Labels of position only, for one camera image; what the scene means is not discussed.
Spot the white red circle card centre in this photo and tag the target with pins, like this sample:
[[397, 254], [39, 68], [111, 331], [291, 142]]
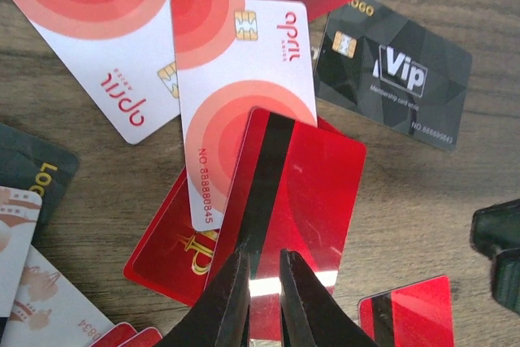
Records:
[[120, 51]]

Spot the black VIP card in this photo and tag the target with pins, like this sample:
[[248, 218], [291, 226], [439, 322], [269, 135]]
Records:
[[384, 66]]

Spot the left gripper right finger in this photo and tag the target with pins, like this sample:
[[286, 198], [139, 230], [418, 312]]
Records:
[[309, 314]]

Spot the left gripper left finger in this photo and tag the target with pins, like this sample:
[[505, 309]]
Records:
[[220, 317]]

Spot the dark LOGO card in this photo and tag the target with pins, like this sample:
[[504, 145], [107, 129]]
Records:
[[30, 163]]

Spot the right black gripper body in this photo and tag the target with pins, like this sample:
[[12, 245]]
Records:
[[495, 234]]

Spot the red card black stripe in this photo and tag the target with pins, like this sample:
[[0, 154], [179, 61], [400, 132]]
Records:
[[418, 314]]

